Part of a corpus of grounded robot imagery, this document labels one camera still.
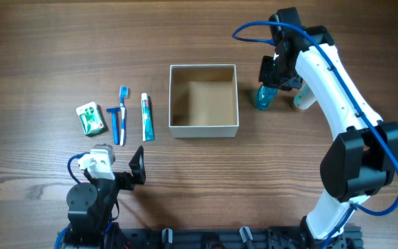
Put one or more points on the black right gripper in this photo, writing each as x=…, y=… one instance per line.
x=264, y=76

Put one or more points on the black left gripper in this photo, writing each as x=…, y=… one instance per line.
x=128, y=181

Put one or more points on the blue mouthwash bottle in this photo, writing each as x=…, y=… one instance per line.
x=264, y=97

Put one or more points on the white lotion tube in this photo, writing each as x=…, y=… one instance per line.
x=304, y=99

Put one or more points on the green white soap box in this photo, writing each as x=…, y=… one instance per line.
x=91, y=119

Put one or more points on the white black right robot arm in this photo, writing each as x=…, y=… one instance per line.
x=363, y=157

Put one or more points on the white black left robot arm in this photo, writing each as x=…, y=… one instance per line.
x=94, y=196

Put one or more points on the teal toothpaste tube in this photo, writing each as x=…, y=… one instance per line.
x=147, y=124

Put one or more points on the blue disposable razor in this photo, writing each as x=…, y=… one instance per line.
x=114, y=118

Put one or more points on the blue white toothbrush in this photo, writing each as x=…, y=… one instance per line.
x=123, y=94

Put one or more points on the white open cardboard box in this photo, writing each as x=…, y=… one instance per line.
x=203, y=101

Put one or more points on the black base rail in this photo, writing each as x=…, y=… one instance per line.
x=272, y=237

